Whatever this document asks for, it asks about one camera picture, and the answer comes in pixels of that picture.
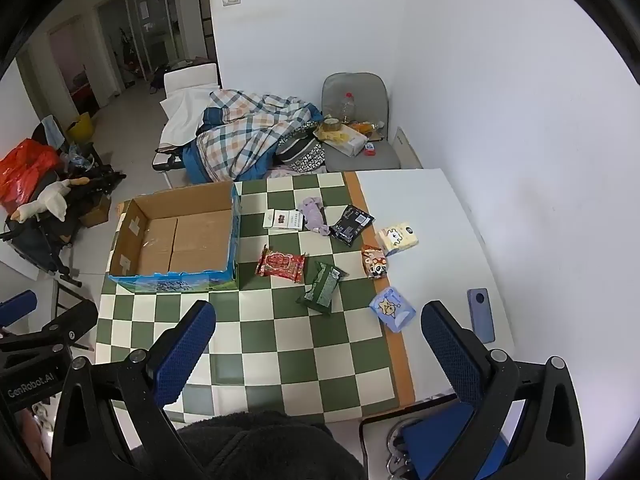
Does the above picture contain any white yellow tissue pack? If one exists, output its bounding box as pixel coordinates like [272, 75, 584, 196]
[376, 221, 419, 257]

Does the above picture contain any black snack packet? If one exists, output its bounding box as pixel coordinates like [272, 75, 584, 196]
[330, 205, 376, 247]

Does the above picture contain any yellow bin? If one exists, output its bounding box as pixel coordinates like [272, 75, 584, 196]
[66, 112, 96, 145]

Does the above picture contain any blue smartphone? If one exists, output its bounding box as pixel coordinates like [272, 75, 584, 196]
[467, 288, 496, 344]

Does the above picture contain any yellow white packet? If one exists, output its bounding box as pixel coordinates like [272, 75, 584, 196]
[314, 124, 369, 157]

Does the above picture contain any blue seat chair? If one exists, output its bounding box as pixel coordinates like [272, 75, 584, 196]
[359, 400, 516, 480]

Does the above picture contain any grey chair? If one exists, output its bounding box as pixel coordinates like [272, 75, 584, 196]
[321, 73, 402, 171]

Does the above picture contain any white goose plush toy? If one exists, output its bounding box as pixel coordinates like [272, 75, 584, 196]
[11, 177, 91, 222]

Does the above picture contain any glass sliding door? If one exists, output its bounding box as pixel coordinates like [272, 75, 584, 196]
[95, 0, 181, 106]

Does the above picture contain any person's black fleece clothing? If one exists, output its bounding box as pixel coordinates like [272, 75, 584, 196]
[175, 410, 368, 480]

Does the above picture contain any blue tissue pack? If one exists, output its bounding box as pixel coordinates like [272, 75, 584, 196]
[369, 287, 417, 333]

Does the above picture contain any white cigarette box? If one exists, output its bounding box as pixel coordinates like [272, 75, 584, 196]
[263, 208, 304, 232]

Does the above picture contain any green white checkered tablecloth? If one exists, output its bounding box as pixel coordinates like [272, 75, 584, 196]
[92, 171, 418, 423]

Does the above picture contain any printed cardboard box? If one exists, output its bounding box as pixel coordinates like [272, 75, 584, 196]
[106, 181, 242, 293]

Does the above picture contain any black folding cart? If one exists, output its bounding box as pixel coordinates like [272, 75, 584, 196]
[0, 160, 126, 288]

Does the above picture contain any light blue cloth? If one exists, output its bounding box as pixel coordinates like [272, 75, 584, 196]
[42, 115, 66, 148]

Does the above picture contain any orange cartoon snack packet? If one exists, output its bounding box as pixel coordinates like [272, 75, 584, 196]
[361, 245, 390, 279]

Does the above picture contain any purple plush toy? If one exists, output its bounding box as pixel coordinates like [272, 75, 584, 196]
[300, 197, 332, 237]

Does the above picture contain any red plastic bag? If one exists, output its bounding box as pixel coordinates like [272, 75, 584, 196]
[0, 140, 62, 206]

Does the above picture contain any plaid checked shirt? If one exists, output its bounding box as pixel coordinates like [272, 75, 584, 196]
[182, 89, 323, 183]

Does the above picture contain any green snack packet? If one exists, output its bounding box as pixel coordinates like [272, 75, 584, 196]
[296, 261, 348, 315]

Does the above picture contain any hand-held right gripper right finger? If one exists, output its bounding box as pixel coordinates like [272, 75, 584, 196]
[420, 300, 587, 480]

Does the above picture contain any black white patterned cloth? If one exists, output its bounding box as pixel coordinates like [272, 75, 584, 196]
[272, 132, 328, 173]

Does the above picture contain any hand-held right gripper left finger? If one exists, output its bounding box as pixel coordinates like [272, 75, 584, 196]
[51, 300, 217, 480]

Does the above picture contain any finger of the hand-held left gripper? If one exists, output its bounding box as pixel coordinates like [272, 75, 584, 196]
[0, 290, 39, 328]
[20, 300, 99, 356]

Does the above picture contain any red snack packet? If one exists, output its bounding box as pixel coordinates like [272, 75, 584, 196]
[255, 245, 306, 283]

